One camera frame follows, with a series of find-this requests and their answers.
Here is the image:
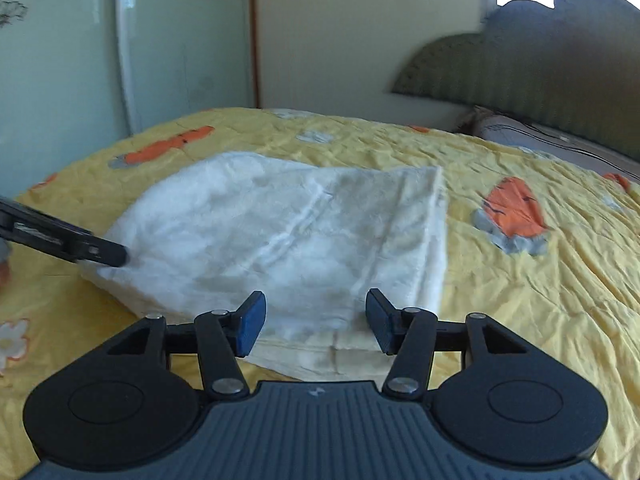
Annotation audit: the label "white textured pants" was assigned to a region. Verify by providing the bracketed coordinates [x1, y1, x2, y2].
[81, 152, 447, 382]

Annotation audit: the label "yellow carrot print quilt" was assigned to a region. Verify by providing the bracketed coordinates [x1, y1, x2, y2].
[1, 108, 639, 479]

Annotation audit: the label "grey striped pillow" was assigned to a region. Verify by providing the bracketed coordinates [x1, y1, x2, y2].
[457, 107, 639, 183]

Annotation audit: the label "green upholstered headboard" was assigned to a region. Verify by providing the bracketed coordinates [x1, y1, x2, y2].
[392, 0, 639, 159]

